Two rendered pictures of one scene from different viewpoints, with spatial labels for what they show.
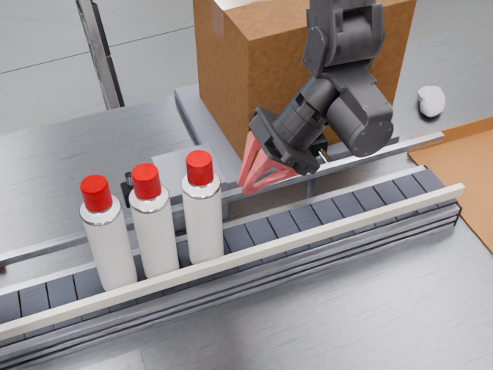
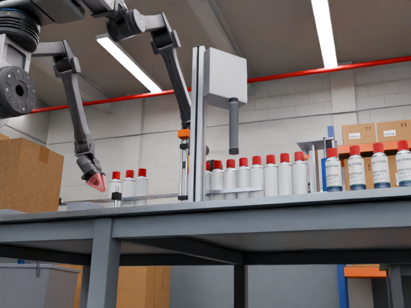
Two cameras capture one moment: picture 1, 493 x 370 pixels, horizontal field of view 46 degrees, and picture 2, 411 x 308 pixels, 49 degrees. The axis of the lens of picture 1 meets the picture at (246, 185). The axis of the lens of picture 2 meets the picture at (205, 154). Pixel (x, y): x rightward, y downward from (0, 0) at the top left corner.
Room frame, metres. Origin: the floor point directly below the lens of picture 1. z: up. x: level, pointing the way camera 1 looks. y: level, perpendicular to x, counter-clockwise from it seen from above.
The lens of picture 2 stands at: (1.55, 1.63, 0.59)
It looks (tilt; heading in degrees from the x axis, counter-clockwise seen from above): 18 degrees up; 225
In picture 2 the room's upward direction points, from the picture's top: 1 degrees clockwise
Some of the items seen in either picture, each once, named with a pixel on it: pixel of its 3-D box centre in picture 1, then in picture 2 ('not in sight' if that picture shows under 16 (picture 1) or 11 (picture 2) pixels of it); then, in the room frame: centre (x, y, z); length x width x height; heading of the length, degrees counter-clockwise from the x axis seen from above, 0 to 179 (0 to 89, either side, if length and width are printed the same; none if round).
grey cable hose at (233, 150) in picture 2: not in sight; (233, 126); (0.42, 0.63, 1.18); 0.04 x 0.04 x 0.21
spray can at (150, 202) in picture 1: (154, 225); (128, 194); (0.50, 0.12, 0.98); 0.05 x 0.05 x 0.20
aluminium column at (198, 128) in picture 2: not in sight; (198, 129); (0.50, 0.53, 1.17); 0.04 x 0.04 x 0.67; 21
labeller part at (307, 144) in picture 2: not in sight; (317, 144); (0.14, 0.80, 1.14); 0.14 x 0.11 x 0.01; 111
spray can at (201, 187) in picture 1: (203, 212); (114, 195); (0.53, 0.06, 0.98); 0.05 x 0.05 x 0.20
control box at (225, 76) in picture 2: not in sight; (221, 80); (0.42, 0.57, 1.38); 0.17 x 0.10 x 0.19; 166
